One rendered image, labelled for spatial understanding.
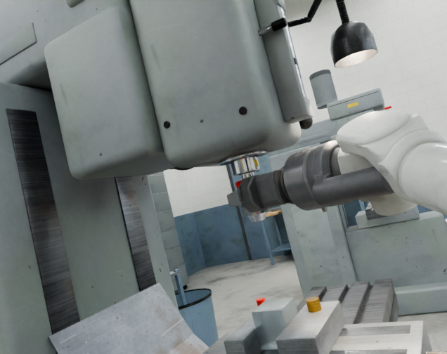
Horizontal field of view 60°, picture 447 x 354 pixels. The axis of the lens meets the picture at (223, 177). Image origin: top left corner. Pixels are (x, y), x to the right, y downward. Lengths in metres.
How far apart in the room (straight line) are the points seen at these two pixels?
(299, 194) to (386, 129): 0.16
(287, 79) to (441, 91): 6.60
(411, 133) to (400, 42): 6.93
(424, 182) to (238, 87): 0.29
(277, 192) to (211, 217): 7.61
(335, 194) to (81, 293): 0.54
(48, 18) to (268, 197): 0.51
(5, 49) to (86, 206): 0.35
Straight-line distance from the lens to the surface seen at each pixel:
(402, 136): 0.44
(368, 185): 0.46
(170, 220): 6.49
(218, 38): 0.60
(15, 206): 0.77
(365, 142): 0.44
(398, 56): 7.30
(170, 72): 0.63
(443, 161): 0.38
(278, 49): 0.64
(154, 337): 0.91
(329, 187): 0.49
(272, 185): 0.57
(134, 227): 0.96
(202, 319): 2.86
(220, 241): 8.17
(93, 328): 0.83
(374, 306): 1.00
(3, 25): 0.92
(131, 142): 0.64
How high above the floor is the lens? 1.24
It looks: 4 degrees up
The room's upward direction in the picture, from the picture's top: 14 degrees counter-clockwise
